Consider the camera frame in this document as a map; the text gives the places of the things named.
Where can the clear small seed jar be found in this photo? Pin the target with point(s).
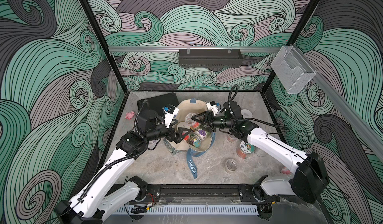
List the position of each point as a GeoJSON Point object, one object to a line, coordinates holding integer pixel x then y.
{"type": "Point", "coordinates": [230, 165]}

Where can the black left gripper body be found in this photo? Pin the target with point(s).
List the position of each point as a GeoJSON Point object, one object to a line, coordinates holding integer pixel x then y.
{"type": "Point", "coordinates": [169, 136]}

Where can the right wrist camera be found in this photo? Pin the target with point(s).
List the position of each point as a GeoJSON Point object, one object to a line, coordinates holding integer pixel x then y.
{"type": "Point", "coordinates": [213, 107]}

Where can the cream canvas tote bag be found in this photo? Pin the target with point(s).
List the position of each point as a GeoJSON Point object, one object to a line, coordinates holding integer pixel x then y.
{"type": "Point", "coordinates": [193, 147]}

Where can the white slotted cable duct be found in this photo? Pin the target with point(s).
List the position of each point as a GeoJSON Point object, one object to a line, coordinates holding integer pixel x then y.
{"type": "Point", "coordinates": [203, 210]}

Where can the black ribbed hard case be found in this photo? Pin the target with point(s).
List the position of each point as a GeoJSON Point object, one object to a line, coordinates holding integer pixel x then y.
{"type": "Point", "coordinates": [157, 103]}

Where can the white mesh wall basket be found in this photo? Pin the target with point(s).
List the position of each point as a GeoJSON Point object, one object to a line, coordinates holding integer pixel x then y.
{"type": "Point", "coordinates": [293, 69]}

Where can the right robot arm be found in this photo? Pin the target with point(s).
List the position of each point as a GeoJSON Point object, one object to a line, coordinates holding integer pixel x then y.
{"type": "Point", "coordinates": [310, 177]}

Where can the green lid seed jar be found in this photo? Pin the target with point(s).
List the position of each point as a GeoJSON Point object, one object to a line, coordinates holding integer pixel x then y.
{"type": "Point", "coordinates": [244, 149]}

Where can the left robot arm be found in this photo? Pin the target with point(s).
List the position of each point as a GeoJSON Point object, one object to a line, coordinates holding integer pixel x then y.
{"type": "Point", "coordinates": [93, 204]}

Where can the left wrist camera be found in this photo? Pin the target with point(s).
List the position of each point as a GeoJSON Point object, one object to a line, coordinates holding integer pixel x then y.
{"type": "Point", "coordinates": [170, 113]}

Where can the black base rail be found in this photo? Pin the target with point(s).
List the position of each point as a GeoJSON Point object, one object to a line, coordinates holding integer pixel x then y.
{"type": "Point", "coordinates": [243, 193]}

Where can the pink toy pig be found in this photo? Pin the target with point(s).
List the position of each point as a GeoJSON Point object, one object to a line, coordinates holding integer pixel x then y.
{"type": "Point", "coordinates": [130, 115]}

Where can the black wall shelf tray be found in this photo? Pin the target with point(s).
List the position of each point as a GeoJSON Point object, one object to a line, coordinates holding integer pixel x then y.
{"type": "Point", "coordinates": [210, 58]}

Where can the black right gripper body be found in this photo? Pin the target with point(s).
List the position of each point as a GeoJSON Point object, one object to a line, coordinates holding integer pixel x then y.
{"type": "Point", "coordinates": [211, 125]}

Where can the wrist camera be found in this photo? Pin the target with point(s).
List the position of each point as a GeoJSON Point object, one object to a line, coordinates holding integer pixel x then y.
{"type": "Point", "coordinates": [170, 113]}
{"type": "Point", "coordinates": [213, 107]}

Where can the purple flower label jar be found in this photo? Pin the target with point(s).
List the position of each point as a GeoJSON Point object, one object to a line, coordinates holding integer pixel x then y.
{"type": "Point", "coordinates": [203, 134]}

